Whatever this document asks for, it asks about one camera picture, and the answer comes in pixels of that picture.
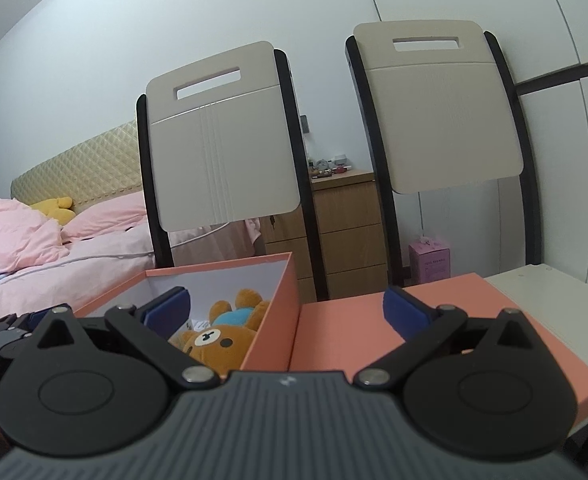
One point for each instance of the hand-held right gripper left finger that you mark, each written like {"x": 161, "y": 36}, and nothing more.
{"x": 168, "y": 309}

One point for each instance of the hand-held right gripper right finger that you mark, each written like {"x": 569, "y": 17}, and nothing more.
{"x": 402, "y": 316}

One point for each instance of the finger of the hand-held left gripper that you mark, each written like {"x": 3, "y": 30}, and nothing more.
{"x": 9, "y": 324}

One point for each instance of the pink cardboard box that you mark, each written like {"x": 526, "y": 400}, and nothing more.
{"x": 273, "y": 330}

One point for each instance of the white desktop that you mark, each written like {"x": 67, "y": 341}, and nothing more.
{"x": 566, "y": 300}

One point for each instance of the pink cardboard box lid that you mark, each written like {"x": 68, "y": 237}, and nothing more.
{"x": 353, "y": 330}

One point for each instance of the small pink carton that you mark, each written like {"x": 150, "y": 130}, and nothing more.
{"x": 428, "y": 260}

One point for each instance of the brown teddy bear plush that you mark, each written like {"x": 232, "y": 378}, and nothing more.
{"x": 226, "y": 346}

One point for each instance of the bed with pink sheet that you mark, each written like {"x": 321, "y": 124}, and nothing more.
{"x": 74, "y": 277}

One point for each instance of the pink duvet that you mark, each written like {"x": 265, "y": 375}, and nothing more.
{"x": 14, "y": 235}

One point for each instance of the pink pillow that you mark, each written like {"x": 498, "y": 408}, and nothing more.
{"x": 109, "y": 217}

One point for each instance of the wooden chest of drawers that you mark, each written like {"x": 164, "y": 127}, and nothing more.
{"x": 349, "y": 212}

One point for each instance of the yellow plush toy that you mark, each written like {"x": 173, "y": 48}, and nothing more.
{"x": 54, "y": 210}

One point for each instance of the beige quilted headboard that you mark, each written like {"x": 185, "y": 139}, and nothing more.
{"x": 84, "y": 165}

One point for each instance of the cluster of small trinkets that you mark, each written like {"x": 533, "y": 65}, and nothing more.
{"x": 330, "y": 166}

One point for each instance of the white wardrobe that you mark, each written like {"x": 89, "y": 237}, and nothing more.
{"x": 563, "y": 170}

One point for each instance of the beige chair with black frame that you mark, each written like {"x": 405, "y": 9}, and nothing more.
{"x": 224, "y": 150}
{"x": 443, "y": 120}

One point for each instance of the grey wall switch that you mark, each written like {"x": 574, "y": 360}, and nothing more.
{"x": 305, "y": 123}

